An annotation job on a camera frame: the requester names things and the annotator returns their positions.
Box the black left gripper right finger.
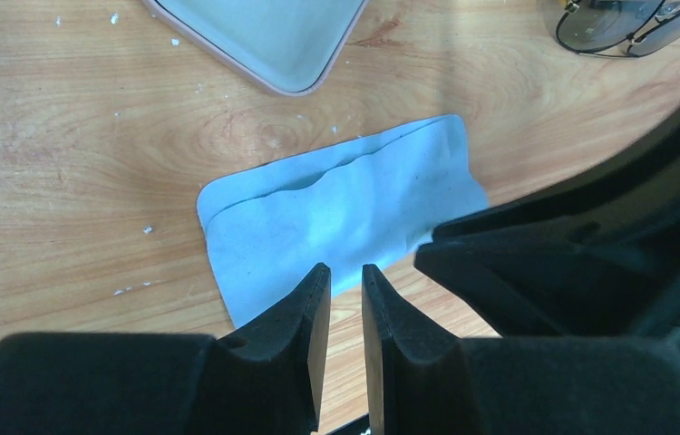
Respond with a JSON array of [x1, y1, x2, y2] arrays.
[[362, 265, 680, 434]]

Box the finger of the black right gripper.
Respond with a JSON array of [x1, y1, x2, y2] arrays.
[[414, 198, 680, 337]]

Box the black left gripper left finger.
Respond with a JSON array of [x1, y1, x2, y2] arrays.
[[0, 264, 331, 434]]

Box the dark aviator sunglasses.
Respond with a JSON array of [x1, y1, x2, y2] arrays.
[[553, 0, 680, 58]]

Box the light blue cleaning cloth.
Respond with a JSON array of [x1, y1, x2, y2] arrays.
[[197, 114, 489, 327]]

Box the pink glasses case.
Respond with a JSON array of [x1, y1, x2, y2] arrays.
[[144, 0, 367, 97]]

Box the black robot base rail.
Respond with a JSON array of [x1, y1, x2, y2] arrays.
[[329, 414, 372, 435]]

